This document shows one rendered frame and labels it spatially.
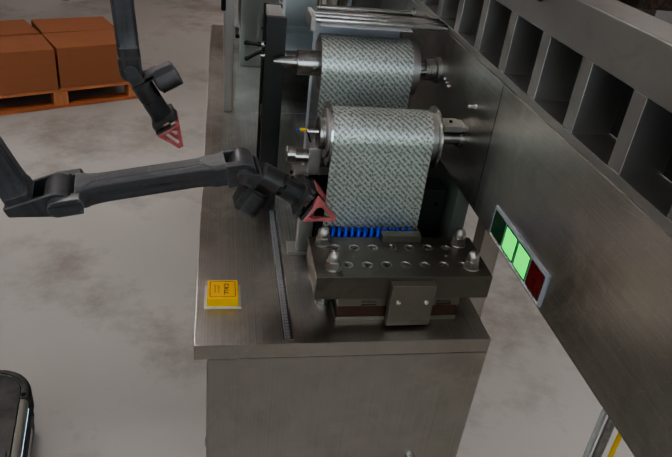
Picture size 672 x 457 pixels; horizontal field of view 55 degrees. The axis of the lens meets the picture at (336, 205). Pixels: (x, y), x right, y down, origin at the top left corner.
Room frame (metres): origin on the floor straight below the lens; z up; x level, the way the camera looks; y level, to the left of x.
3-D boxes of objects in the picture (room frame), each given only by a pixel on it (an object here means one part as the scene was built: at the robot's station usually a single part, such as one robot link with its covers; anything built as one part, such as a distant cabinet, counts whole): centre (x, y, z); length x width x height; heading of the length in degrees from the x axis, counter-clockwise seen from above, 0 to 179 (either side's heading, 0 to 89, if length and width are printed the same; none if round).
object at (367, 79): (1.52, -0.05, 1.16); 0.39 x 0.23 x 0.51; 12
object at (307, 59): (1.61, 0.12, 1.33); 0.06 x 0.06 x 0.06; 12
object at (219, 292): (1.16, 0.23, 0.91); 0.07 x 0.07 x 0.02; 12
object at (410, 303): (1.14, -0.19, 0.96); 0.10 x 0.03 x 0.11; 102
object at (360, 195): (1.33, -0.09, 1.11); 0.23 x 0.01 x 0.18; 102
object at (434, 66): (1.67, -0.19, 1.33); 0.07 x 0.07 x 0.07; 12
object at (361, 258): (1.22, -0.16, 1.00); 0.40 x 0.16 x 0.06; 102
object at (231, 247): (2.29, 0.20, 0.88); 2.52 x 0.66 x 0.04; 12
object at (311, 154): (1.39, 0.09, 1.05); 0.06 x 0.05 x 0.31; 102
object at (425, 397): (2.30, 0.19, 0.43); 2.52 x 0.64 x 0.86; 12
